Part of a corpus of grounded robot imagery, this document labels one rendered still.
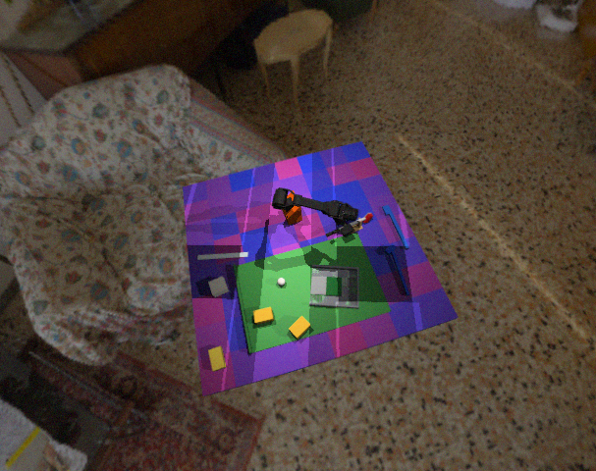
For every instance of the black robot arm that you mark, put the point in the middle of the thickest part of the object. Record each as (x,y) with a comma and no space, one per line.
(331,208)

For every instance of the green flat mat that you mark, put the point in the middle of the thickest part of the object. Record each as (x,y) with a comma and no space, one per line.
(259,289)

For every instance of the pale grey flat bar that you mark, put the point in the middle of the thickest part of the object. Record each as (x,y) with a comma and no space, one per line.
(222,256)

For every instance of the red putter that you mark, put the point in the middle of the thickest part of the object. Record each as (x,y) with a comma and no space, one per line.
(365,219)

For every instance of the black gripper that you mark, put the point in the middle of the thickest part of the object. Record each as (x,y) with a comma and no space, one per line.
(347,229)

